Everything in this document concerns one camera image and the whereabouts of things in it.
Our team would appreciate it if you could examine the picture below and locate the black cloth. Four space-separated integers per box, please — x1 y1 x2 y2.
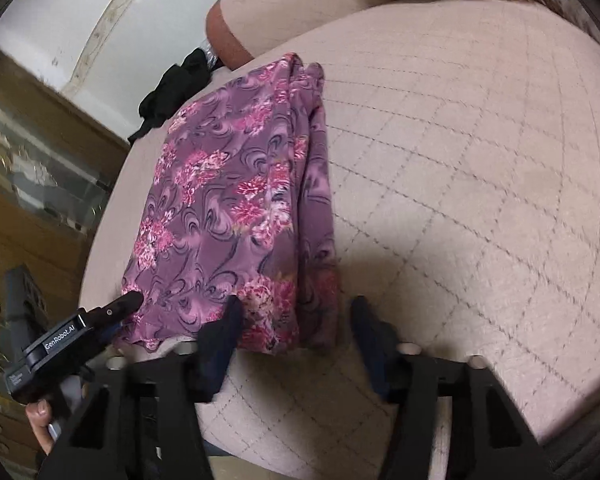
126 47 213 143

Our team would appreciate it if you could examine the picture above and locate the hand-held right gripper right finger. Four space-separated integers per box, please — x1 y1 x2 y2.
350 295 552 480

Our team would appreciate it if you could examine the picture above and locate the wooden cabinet with glass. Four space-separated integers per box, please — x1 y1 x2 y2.
0 45 131 461

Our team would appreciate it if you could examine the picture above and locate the person's left hand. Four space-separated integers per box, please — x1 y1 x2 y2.
25 399 66 457

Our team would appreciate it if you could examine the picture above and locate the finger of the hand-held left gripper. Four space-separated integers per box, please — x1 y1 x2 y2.
87 291 144 343

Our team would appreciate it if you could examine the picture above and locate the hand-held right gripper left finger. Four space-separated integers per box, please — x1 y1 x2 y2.
42 295 244 480

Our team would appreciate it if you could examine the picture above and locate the purple floral garment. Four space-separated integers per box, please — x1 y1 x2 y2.
112 51 342 356

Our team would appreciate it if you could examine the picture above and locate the beige quilted sofa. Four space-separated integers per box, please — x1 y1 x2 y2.
80 0 600 480

